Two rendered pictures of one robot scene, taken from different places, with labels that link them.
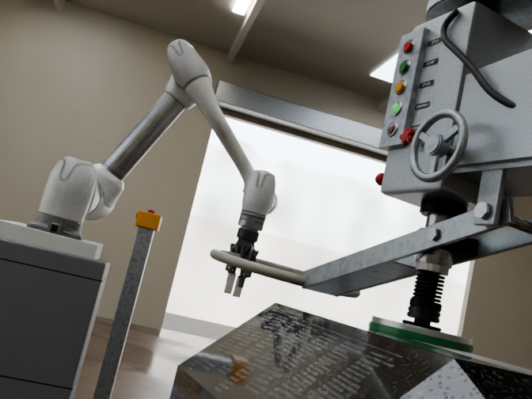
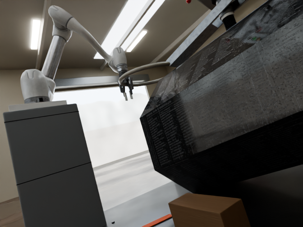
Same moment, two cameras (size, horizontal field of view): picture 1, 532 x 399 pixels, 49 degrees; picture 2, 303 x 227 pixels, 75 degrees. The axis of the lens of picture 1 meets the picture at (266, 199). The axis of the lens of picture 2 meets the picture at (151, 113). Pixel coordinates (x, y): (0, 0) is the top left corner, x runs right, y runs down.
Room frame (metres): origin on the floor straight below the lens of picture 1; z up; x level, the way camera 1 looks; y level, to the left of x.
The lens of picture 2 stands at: (0.53, 0.57, 0.41)
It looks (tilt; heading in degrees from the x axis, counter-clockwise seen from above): 8 degrees up; 336
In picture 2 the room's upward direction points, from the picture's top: 17 degrees counter-clockwise
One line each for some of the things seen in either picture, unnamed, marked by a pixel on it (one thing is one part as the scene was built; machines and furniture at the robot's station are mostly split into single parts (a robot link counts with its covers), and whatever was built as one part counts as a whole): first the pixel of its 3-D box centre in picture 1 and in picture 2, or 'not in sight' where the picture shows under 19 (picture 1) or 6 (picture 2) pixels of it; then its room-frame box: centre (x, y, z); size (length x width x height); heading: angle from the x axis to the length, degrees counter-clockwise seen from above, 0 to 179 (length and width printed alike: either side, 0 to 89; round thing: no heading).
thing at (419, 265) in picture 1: (432, 264); (227, 15); (1.26, -0.39, 0.97); 0.07 x 0.07 x 0.04
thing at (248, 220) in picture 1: (251, 222); (122, 69); (2.01, 0.03, 1.05); 0.09 x 0.09 x 0.06
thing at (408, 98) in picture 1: (405, 89); not in sight; (1.28, -0.26, 1.35); 0.08 x 0.03 x 0.28; 25
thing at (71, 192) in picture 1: (71, 188); (34, 85); (2.04, 0.68, 1.02); 0.18 x 0.16 x 0.22; 175
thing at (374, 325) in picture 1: (420, 332); not in sight; (1.26, -0.39, 0.82); 0.22 x 0.22 x 0.04
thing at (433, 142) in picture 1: (450, 150); not in sight; (1.10, -0.33, 1.18); 0.15 x 0.10 x 0.15; 25
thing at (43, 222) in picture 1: (58, 226); (38, 102); (2.01, 0.68, 0.88); 0.22 x 0.18 x 0.06; 14
